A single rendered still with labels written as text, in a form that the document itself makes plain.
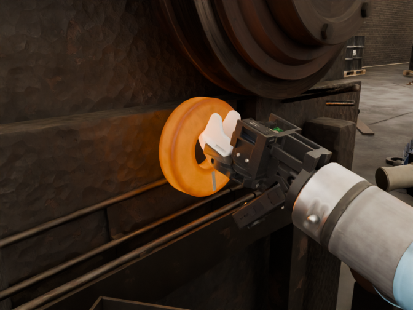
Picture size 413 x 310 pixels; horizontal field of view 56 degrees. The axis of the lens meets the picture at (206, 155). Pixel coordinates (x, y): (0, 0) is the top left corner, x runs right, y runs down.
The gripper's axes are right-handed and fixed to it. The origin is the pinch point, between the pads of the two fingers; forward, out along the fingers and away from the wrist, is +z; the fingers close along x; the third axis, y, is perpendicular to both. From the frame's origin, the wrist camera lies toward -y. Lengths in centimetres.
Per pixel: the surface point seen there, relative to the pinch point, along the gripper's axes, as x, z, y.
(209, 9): -0.2, 4.3, 17.7
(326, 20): -17.0, -4.1, 18.9
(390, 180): -49, -14, -13
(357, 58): -987, 460, -167
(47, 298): 26.2, -5.1, -15.4
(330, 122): -41.5, 1.5, -4.6
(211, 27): -0.6, 3.7, 15.3
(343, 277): -103, 1, -87
